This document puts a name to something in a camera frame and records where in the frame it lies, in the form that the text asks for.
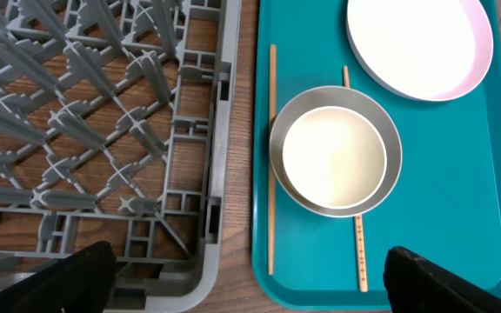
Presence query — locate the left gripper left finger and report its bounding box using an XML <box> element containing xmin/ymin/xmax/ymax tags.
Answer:
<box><xmin>0</xmin><ymin>241</ymin><xmax>116</xmax><ymax>313</ymax></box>

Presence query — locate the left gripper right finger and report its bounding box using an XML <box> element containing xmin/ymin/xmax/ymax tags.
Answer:
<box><xmin>383</xmin><ymin>246</ymin><xmax>501</xmax><ymax>313</ymax></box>

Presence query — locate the large white round plate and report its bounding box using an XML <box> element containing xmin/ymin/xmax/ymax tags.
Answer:
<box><xmin>346</xmin><ymin>0</ymin><xmax>495</xmax><ymax>102</ymax></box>

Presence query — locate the grey round bowl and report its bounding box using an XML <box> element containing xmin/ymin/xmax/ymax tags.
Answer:
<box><xmin>269</xmin><ymin>85</ymin><xmax>403</xmax><ymax>218</ymax></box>

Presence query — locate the wooden chopstick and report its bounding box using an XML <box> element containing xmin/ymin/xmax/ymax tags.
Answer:
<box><xmin>342</xmin><ymin>64</ymin><xmax>370</xmax><ymax>293</ymax></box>
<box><xmin>268</xmin><ymin>44</ymin><xmax>277</xmax><ymax>276</ymax></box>

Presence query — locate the teal serving tray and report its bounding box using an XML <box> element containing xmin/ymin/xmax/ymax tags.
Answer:
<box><xmin>252</xmin><ymin>1</ymin><xmax>501</xmax><ymax>310</ymax></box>

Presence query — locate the grey plastic dish rack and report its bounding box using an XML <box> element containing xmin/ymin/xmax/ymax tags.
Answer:
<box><xmin>0</xmin><ymin>0</ymin><xmax>241</xmax><ymax>312</ymax></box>

